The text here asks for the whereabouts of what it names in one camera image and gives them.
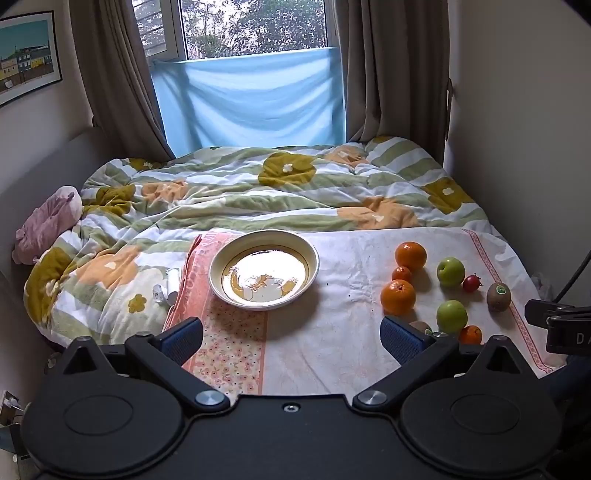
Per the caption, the framed wall picture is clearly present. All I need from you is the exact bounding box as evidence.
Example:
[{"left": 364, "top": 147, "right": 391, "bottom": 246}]
[{"left": 0, "top": 10, "right": 63, "bottom": 108}]

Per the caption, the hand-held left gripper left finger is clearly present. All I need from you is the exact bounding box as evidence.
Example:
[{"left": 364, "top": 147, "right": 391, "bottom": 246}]
[{"left": 62, "top": 317, "right": 230, "bottom": 415}]

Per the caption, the brown curtain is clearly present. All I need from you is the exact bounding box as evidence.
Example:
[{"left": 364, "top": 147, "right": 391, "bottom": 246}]
[
  {"left": 323, "top": 0, "right": 451, "bottom": 144},
  {"left": 68, "top": 0, "right": 180, "bottom": 162}
]

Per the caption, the brown kiwi with sticker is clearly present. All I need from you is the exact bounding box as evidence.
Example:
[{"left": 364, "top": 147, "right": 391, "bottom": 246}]
[{"left": 486, "top": 281, "right": 512, "bottom": 312}]

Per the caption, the white plug adapter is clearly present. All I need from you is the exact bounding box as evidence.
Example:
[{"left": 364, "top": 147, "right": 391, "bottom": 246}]
[{"left": 0, "top": 390, "right": 29, "bottom": 428}]

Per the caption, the black cable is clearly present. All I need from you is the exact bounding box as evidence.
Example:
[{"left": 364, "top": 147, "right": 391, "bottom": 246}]
[{"left": 553, "top": 250, "right": 591, "bottom": 302}]

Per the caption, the large orange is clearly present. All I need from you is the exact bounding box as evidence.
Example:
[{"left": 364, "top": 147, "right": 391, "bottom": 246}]
[
  {"left": 380, "top": 279, "right": 417, "bottom": 316},
  {"left": 395, "top": 241, "right": 428, "bottom": 272}
]

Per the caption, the light blue window cloth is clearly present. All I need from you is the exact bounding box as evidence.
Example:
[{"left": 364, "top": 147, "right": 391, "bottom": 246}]
[{"left": 151, "top": 47, "right": 347, "bottom": 158}]

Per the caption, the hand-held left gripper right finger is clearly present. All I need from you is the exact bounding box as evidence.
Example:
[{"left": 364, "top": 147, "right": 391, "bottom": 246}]
[{"left": 352, "top": 316, "right": 528, "bottom": 415}]

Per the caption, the green apple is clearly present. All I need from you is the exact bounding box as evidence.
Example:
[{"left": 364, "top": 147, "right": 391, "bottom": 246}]
[
  {"left": 437, "top": 300, "right": 468, "bottom": 334},
  {"left": 437, "top": 257, "right": 465, "bottom": 287}
]

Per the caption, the pink plush toy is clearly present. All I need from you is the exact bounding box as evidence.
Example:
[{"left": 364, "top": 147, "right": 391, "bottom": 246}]
[{"left": 12, "top": 186, "right": 84, "bottom": 265}]

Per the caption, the person's dark blue clothing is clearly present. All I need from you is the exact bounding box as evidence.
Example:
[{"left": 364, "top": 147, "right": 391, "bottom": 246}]
[{"left": 545, "top": 354, "right": 591, "bottom": 409}]

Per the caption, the cream bowl with brown rim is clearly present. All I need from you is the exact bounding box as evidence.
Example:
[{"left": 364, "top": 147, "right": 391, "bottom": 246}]
[{"left": 209, "top": 229, "right": 320, "bottom": 311}]

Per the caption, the green striped flowered quilt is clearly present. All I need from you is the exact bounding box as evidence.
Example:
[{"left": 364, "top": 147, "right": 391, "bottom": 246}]
[{"left": 25, "top": 135, "right": 498, "bottom": 352}]

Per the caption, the window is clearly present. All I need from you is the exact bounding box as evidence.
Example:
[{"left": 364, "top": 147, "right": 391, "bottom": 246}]
[{"left": 131, "top": 0, "right": 340, "bottom": 62}]

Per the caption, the white cloth with pink pattern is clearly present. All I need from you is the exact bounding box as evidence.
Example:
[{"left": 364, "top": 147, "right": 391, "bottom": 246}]
[{"left": 164, "top": 227, "right": 568, "bottom": 396}]

